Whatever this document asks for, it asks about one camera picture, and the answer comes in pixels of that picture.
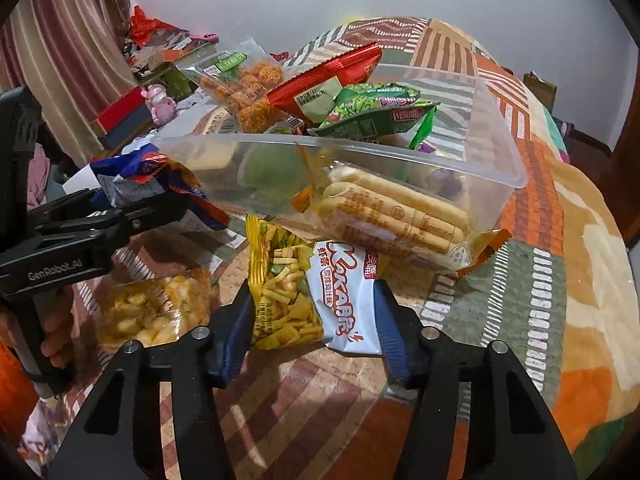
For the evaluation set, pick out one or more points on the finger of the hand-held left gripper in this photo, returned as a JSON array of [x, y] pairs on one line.
[[145, 230], [100, 207]]

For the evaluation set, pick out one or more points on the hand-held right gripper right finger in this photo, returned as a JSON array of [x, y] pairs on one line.
[[390, 325]]

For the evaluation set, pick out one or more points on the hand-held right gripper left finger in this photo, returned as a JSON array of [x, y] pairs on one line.
[[237, 330]]

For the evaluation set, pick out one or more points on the blue white snack packet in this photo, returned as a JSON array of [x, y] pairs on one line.
[[145, 167]]

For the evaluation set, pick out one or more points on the yellow mixed snack packet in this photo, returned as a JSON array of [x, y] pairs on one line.
[[295, 300]]

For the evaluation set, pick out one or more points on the egg roll packet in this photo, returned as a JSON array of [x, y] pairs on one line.
[[395, 215]]

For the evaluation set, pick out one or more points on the green jelly cup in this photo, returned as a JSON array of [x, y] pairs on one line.
[[270, 170]]

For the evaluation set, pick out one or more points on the purple rice cracker packet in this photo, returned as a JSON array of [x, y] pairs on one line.
[[447, 182]]

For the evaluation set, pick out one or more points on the orange ball snack packet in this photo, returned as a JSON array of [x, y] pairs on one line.
[[250, 85]]

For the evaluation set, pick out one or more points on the green snack packet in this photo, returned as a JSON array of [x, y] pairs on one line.
[[370, 122], [370, 94]]

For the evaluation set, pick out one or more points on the clear plastic container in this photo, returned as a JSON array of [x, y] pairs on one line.
[[475, 125]]

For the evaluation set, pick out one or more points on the large red snack packet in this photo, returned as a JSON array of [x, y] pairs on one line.
[[320, 85]]

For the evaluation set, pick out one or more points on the person's left hand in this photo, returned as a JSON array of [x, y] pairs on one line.
[[57, 330]]

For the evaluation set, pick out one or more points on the pink cloth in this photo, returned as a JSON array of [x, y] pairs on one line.
[[37, 177]]

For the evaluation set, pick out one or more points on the clear yellow cracker packet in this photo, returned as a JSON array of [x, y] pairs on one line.
[[150, 305]]

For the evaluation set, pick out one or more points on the red box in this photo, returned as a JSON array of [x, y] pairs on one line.
[[120, 112]]

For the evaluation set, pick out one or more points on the pink plush toy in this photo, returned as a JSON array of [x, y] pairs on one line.
[[160, 102]]

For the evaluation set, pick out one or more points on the striped curtain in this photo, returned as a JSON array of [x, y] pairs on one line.
[[65, 35]]

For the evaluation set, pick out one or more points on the red plastic bag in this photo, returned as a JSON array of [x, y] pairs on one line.
[[145, 25]]

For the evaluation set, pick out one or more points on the brown cardboard box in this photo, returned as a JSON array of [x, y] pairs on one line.
[[540, 87]]

